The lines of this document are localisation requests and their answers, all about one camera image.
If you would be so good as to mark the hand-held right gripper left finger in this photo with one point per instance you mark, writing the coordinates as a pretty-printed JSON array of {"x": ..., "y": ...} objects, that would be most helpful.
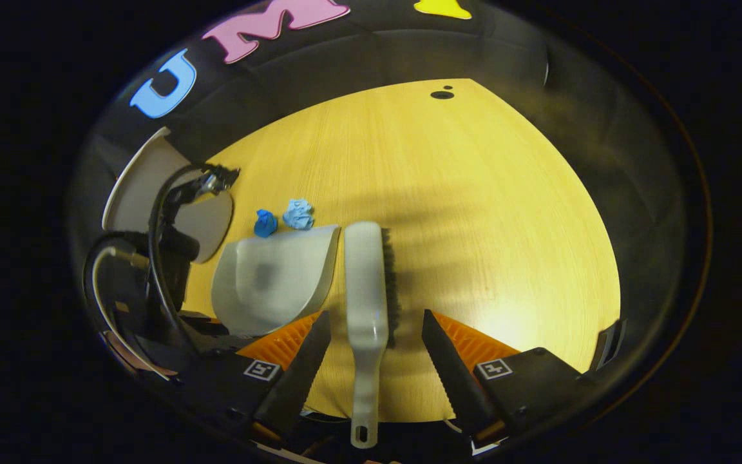
[{"x": 300, "y": 380}]

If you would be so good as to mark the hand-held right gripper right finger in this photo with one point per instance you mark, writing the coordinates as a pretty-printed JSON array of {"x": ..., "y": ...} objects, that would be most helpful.
[{"x": 455, "y": 380}]

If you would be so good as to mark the white garbage bin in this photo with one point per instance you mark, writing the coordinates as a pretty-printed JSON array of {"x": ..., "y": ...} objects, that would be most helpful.
[{"x": 145, "y": 193}]

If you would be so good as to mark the grey dustpan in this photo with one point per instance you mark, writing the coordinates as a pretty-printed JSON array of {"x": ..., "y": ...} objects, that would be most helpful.
[{"x": 274, "y": 283}]

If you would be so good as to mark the dark blue paper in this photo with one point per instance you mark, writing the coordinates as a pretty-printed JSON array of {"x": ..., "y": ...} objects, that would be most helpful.
[{"x": 265, "y": 223}]

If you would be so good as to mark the small grey broom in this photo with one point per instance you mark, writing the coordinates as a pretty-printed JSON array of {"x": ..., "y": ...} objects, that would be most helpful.
[{"x": 364, "y": 290}]

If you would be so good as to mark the light blue paper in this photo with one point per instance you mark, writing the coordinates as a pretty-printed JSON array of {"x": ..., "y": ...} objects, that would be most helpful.
[{"x": 299, "y": 214}]

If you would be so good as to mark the wooden desktop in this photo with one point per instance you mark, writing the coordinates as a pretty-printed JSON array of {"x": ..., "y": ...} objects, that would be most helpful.
[{"x": 474, "y": 225}]

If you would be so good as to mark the black backdrop cloth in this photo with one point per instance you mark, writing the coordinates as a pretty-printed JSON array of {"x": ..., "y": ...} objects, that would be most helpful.
[{"x": 371, "y": 51}]

